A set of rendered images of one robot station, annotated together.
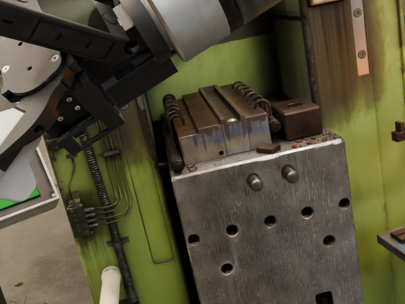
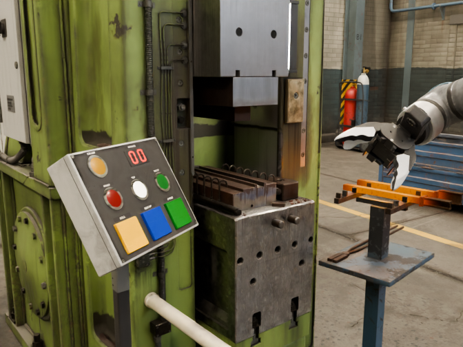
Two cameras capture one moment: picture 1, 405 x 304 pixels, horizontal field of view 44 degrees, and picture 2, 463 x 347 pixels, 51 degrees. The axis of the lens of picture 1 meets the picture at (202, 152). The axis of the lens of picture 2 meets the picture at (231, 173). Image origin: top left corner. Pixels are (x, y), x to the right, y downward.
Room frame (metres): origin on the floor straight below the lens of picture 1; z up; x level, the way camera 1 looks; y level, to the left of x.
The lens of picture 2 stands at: (-0.24, 0.96, 1.38)
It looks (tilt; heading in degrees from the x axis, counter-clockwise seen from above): 12 degrees down; 325
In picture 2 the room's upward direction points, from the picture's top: straight up
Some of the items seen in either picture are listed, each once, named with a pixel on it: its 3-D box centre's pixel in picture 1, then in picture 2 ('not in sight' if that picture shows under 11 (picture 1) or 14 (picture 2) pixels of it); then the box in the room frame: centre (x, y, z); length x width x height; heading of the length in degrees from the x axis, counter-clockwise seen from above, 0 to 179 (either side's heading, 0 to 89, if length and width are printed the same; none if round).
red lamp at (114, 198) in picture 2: not in sight; (113, 198); (0.83, 0.55, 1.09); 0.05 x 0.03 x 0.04; 93
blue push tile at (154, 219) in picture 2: not in sight; (155, 223); (0.84, 0.44, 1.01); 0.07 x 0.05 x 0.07; 118
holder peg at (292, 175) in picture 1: (290, 174); (293, 219); (0.99, -0.17, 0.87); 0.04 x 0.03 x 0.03; 3
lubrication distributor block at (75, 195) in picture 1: (82, 219); (144, 253); (1.16, 0.32, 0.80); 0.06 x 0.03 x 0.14; 93
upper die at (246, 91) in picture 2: not in sight; (218, 89); (1.27, -0.04, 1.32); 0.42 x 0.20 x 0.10; 3
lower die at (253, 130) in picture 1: (211, 117); (218, 185); (1.27, -0.04, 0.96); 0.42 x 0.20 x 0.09; 3
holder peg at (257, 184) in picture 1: (255, 183); (278, 223); (0.99, -0.09, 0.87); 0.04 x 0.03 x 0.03; 3
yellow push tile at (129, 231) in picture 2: not in sight; (130, 235); (0.79, 0.53, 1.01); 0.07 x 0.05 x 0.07; 118
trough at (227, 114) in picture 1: (218, 101); (224, 175); (1.28, -0.07, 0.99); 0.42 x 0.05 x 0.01; 3
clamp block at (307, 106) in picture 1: (296, 117); (280, 188); (1.14, -0.23, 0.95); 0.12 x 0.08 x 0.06; 3
